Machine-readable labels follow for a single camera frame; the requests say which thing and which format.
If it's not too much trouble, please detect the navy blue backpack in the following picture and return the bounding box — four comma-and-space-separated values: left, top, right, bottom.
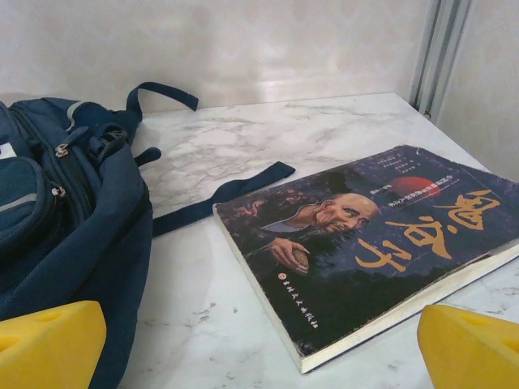
0, 81, 294, 389

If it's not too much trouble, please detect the aluminium frame post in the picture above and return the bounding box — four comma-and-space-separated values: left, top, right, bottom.
409, 0, 474, 122

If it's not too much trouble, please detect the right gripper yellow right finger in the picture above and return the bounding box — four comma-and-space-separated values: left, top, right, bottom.
417, 304, 519, 389

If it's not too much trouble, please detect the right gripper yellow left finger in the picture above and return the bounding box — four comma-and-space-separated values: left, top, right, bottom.
0, 299, 108, 389

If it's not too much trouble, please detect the dark book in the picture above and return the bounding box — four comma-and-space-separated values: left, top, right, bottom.
212, 143, 519, 374

